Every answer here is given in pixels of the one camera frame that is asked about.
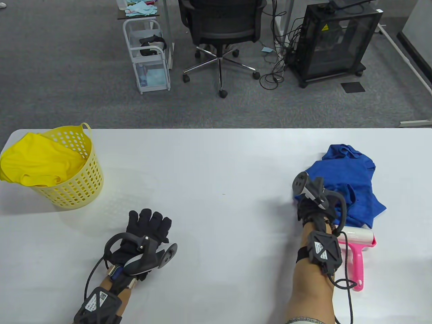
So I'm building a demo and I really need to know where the person's left hand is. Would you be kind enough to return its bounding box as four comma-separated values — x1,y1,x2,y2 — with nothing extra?
107,209,172,287

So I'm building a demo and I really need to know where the person's right hand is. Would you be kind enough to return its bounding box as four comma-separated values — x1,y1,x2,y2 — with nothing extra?
294,184,340,226

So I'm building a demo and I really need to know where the blue t-shirt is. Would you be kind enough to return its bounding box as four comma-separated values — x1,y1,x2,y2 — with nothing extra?
293,144,387,229

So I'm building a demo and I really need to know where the pink lint roller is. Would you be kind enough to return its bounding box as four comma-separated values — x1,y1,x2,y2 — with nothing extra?
332,227,377,292

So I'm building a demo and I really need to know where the yellow t-shirt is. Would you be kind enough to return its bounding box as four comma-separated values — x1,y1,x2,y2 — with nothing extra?
0,132,89,187

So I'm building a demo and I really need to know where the person's right forearm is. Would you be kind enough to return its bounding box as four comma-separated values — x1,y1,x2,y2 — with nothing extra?
286,216,338,324

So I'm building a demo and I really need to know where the grey left hand controller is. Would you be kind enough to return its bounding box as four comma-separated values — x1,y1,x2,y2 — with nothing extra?
104,234,178,274

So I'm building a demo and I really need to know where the yellow perforated plastic basket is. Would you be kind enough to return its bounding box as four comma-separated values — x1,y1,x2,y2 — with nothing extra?
29,123,104,210

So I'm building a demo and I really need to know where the black floor plate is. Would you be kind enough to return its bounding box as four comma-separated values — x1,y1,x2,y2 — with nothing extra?
340,82,366,93

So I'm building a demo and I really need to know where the light blue packet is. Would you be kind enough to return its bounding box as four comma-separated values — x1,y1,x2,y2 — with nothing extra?
140,69,167,86

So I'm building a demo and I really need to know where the white rolling cart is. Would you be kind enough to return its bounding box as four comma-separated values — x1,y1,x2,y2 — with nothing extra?
122,19,171,95

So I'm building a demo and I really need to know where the black cabinet on wheels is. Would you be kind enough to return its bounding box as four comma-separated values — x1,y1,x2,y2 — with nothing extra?
287,3,383,89

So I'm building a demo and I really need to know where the black headset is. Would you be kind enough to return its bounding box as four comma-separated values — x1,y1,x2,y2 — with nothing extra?
139,35,167,56

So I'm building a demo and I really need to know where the white desk leg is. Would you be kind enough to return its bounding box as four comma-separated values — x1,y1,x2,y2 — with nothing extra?
162,0,176,70
274,0,294,56

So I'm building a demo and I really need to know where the black office chair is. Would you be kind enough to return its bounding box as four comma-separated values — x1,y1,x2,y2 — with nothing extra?
178,0,267,99

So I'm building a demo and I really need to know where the pile of light blue cloths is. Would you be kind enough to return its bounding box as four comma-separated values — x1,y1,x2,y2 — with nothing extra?
125,0,159,17

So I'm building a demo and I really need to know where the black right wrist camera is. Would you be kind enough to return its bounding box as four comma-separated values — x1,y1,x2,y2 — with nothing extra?
296,231,343,274

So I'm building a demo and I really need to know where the tangle of black cables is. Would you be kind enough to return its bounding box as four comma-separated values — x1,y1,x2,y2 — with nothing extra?
260,0,304,91

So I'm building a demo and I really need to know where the white desk frame rail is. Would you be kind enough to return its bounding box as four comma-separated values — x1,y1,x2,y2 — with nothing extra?
376,23,432,97

